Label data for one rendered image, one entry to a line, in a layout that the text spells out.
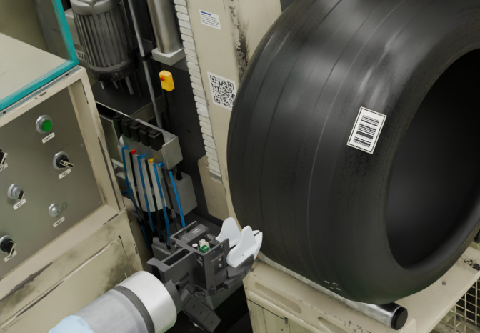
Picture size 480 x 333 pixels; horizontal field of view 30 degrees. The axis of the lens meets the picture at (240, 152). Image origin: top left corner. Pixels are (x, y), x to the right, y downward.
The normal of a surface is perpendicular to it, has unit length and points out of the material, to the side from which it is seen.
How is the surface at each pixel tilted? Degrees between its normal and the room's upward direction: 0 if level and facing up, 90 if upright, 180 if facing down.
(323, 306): 0
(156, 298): 44
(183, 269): 90
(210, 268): 90
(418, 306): 0
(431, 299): 0
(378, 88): 52
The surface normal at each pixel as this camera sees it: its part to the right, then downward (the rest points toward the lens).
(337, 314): -0.15, -0.80
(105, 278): 0.72, 0.31
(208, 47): -0.67, 0.51
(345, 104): -0.35, -0.15
